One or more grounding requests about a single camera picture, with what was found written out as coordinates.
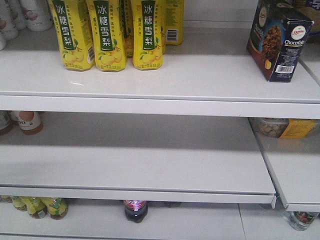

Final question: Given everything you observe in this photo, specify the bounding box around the white pink drink bottle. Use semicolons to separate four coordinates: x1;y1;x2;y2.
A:
19;0;53;32

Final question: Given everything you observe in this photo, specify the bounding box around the yellow pear drink bottle rear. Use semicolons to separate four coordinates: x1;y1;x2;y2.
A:
164;0;185;45

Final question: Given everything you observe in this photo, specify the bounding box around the yellow pear drink bottle right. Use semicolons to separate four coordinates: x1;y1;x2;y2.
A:
131;0;164;71

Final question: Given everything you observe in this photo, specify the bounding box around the dark cola bottle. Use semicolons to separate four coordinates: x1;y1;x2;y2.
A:
123;200;148;224

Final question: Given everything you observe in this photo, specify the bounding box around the yellow pear drink bottle middle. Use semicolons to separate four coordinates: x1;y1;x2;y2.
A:
86;0;127;72

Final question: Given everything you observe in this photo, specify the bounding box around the large biscuit bag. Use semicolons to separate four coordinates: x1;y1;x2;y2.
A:
293;0;320;43

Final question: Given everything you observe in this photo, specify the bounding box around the clear water bottle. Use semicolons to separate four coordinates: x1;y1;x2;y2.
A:
286;211;320;231

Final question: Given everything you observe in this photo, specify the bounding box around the dark blue Danisa cookie box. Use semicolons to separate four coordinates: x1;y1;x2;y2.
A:
246;0;314;83

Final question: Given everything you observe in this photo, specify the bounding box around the green tea bottle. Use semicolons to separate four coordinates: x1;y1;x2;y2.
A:
40;197;68;220

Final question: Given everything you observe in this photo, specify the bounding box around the clear cookie tub yellow label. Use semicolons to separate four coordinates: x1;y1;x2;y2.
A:
248;117;320;139

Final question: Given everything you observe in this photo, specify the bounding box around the white store shelving unit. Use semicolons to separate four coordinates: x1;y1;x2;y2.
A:
0;0;320;240

